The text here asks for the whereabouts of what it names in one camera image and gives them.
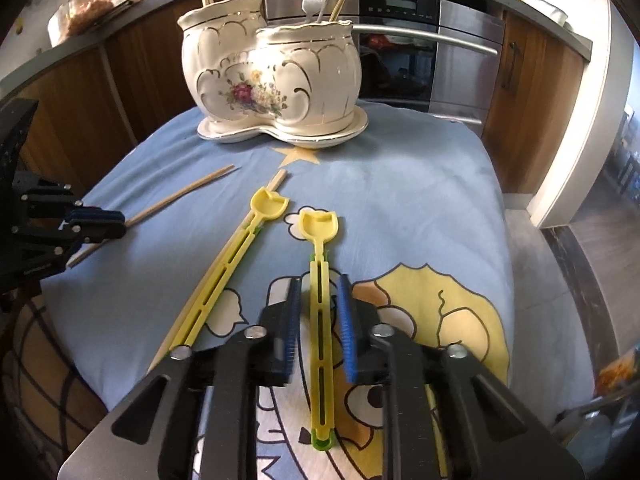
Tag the wooden lower corner cabinet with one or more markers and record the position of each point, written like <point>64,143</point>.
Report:
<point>140,85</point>

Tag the colourful patterned object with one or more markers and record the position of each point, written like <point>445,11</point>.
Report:
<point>616,372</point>

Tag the blue cartoon printed blanket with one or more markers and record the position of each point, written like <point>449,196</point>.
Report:
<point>400,210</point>

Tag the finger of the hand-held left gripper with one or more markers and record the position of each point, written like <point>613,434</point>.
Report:
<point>100,232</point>
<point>95,216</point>

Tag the stainless steel oven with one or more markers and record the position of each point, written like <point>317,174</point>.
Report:
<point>460,70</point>

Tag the white bowl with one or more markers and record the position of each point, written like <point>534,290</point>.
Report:
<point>545,10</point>

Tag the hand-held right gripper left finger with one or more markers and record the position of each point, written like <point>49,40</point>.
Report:
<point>292,330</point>

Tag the yellow plastic scoop stick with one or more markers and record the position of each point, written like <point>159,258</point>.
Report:
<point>320,310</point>
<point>270,205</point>

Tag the floral ceramic utensil holder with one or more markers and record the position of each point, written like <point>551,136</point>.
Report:
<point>300,85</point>

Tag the grey kitchen countertop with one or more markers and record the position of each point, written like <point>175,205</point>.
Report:
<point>165,5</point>

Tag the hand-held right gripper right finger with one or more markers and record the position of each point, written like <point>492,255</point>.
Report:
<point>347,330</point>

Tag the clear plastic food container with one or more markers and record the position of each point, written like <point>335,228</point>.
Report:
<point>85,10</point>

